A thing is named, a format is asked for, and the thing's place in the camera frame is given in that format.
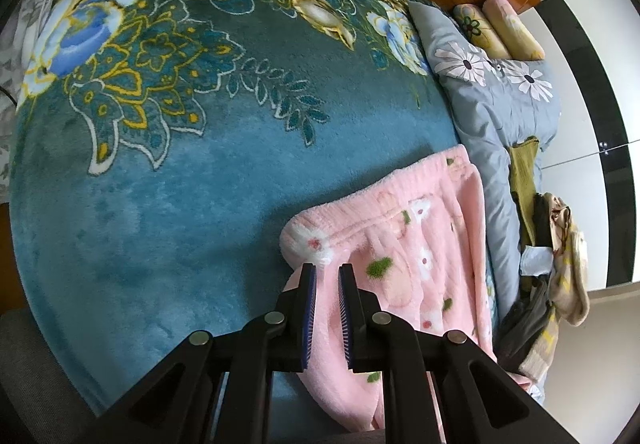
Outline grey floral duvet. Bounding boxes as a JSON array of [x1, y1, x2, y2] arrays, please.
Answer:
[[409, 2, 561, 318]]

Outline olive green knit garment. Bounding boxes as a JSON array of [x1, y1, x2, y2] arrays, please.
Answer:
[[508, 137, 539, 248]]

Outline beige yellow knit sweater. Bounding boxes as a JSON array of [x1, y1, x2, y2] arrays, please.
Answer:
[[518, 216, 590, 383]]

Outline brown patterned small cloth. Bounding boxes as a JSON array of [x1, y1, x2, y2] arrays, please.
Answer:
[[542, 193, 573, 255]]

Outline pink fleece pajama pants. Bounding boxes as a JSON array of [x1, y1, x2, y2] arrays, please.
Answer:
[[280, 145, 494, 432]]

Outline cream patterned pillow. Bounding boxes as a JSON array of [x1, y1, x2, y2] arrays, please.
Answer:
[[483, 0, 544, 61], [454, 4, 511, 59]]

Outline white black wardrobe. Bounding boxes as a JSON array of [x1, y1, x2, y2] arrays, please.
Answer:
[[521, 0, 639, 290]]

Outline dark grey garment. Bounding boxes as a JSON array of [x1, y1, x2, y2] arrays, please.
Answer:
[[495, 193, 553, 372]]

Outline teal floral bed blanket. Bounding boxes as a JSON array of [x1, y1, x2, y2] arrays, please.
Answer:
[[9, 0, 458, 416]]

